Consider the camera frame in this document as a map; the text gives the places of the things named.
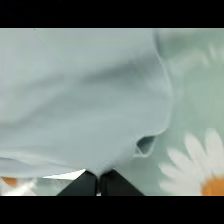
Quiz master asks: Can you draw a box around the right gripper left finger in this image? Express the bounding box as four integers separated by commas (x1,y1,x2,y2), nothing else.
56,169,99,197

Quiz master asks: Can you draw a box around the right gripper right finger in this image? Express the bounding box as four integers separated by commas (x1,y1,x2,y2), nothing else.
99,168,146,197

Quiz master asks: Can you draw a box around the pale blue shirt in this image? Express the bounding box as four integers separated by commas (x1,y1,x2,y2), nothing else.
0,28,174,179

